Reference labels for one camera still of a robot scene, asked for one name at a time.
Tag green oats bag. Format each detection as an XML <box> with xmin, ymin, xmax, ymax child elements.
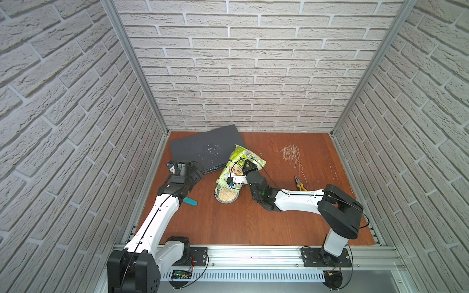
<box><xmin>216</xmin><ymin>145</ymin><xmax>266</xmax><ymax>190</ymax></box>

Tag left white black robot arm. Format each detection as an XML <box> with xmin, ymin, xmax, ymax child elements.
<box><xmin>107</xmin><ymin>161</ymin><xmax>205</xmax><ymax>293</ymax></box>

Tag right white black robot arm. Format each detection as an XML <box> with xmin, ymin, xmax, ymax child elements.
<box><xmin>242</xmin><ymin>159</ymin><xmax>365</xmax><ymax>261</ymax></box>

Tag green leaf pattern bowl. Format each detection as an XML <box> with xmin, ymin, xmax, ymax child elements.
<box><xmin>214</xmin><ymin>184</ymin><xmax>240</xmax><ymax>204</ymax></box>

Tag teal plastic tool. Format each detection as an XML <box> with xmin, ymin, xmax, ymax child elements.
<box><xmin>183</xmin><ymin>197</ymin><xmax>198</xmax><ymax>206</ymax></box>

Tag yellow black pliers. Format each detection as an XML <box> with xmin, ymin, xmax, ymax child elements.
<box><xmin>294</xmin><ymin>176</ymin><xmax>307</xmax><ymax>192</ymax></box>

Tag left green controller board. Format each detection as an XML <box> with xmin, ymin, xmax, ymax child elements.
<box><xmin>171</xmin><ymin>269</ymin><xmax>193</xmax><ymax>280</ymax></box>

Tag right round black controller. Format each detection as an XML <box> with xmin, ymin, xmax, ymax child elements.
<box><xmin>323</xmin><ymin>271</ymin><xmax>343</xmax><ymax>291</ymax></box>

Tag dark grey network switch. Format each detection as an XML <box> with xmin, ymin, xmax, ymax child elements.
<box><xmin>170</xmin><ymin>125</ymin><xmax>245</xmax><ymax>173</ymax></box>

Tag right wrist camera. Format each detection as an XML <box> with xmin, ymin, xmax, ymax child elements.
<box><xmin>227</xmin><ymin>175</ymin><xmax>247</xmax><ymax>186</ymax></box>

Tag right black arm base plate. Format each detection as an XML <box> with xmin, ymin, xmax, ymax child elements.
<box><xmin>299</xmin><ymin>246</ymin><xmax>352</xmax><ymax>268</ymax></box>

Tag aluminium front rail frame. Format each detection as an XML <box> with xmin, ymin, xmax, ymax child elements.
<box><xmin>161</xmin><ymin>245</ymin><xmax>407</xmax><ymax>286</ymax></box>

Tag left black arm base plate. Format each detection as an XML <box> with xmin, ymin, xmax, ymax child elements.
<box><xmin>175</xmin><ymin>247</ymin><xmax>208</xmax><ymax>267</ymax></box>

